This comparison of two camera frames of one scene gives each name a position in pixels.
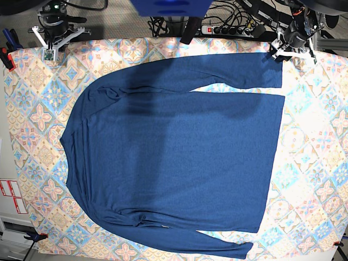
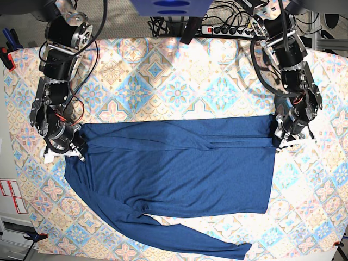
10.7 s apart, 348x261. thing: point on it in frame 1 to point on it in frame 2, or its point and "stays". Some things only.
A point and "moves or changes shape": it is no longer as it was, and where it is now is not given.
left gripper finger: x=80 y=30 to x=75 y=151
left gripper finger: x=35 y=29 to x=49 y=157
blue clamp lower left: x=36 y=237 stays
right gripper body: x=297 y=34 to x=293 y=124
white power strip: x=228 y=30 stays
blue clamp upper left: x=13 y=43 stays
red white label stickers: x=12 y=188 stays
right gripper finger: x=274 y=47 to x=280 y=130
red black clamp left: x=7 y=58 stays
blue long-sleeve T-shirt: x=156 y=165 moves or changes shape
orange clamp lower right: x=338 y=243 stays
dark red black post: x=191 y=29 stays
